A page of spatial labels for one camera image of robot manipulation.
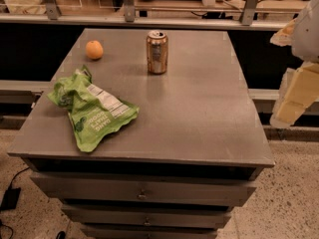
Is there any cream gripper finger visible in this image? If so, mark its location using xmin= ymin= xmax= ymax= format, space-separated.
xmin=270 ymin=63 xmax=319 ymax=128
xmin=270 ymin=19 xmax=295 ymax=47

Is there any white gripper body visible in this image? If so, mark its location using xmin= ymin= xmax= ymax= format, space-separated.
xmin=292 ymin=0 xmax=319 ymax=63

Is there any orange soda can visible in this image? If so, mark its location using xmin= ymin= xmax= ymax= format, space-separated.
xmin=147 ymin=30 xmax=168 ymax=74

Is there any grey drawer cabinet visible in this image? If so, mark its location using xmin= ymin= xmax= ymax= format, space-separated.
xmin=9 ymin=29 xmax=274 ymax=239

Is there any orange fruit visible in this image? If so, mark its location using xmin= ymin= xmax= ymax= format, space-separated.
xmin=86 ymin=41 xmax=104 ymax=60

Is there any green snack bag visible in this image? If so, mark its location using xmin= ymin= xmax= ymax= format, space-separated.
xmin=47 ymin=66 xmax=140 ymax=152

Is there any black power adapter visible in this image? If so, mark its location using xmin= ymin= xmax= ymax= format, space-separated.
xmin=0 ymin=188 xmax=21 ymax=211

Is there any metal railing frame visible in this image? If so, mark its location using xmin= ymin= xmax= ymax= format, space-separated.
xmin=0 ymin=0 xmax=319 ymax=31

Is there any black floor cable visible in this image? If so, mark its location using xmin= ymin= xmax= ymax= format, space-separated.
xmin=0 ymin=166 xmax=31 ymax=239

